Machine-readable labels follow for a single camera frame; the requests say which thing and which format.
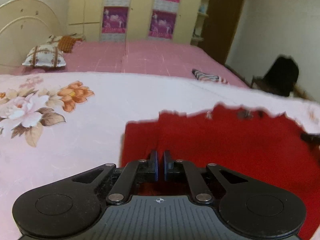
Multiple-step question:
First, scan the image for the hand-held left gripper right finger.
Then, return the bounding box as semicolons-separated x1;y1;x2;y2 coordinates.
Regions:
164;150;258;205

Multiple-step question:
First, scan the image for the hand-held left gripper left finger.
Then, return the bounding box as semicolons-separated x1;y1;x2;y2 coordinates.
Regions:
62;150;158;205

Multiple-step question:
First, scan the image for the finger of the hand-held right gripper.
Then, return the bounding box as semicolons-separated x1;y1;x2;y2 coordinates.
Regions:
301;133;320;145

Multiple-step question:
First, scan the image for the red sequined sweater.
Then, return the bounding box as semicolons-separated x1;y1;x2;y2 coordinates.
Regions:
120;104;320;240

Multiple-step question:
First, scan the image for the floral white bedsheet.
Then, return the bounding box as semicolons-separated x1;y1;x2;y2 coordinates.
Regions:
0;71;320;240

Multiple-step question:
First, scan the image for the striped folded cloth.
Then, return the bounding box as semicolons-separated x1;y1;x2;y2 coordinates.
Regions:
192;69;229;84

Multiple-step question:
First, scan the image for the pink bed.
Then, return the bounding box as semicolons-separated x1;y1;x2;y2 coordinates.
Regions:
22;40;250;88

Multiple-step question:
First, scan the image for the brown wooden door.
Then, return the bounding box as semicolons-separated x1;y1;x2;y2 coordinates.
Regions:
197;0;245;65

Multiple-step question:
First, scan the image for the orange patterned pillow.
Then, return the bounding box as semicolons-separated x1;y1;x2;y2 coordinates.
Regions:
58;34;84;53

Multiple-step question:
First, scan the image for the cream corner shelf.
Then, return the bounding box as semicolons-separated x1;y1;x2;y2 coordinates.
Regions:
191;0;209;46

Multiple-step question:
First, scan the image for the floral patterned pillow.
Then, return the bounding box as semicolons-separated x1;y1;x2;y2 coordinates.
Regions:
46;35;63;46
22;44;67;68

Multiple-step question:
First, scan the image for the cream wardrobe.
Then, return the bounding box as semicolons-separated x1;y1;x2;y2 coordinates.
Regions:
67;0;265;43

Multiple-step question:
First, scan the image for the cream arched headboard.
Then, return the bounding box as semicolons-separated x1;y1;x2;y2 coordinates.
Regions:
0;0;62;74

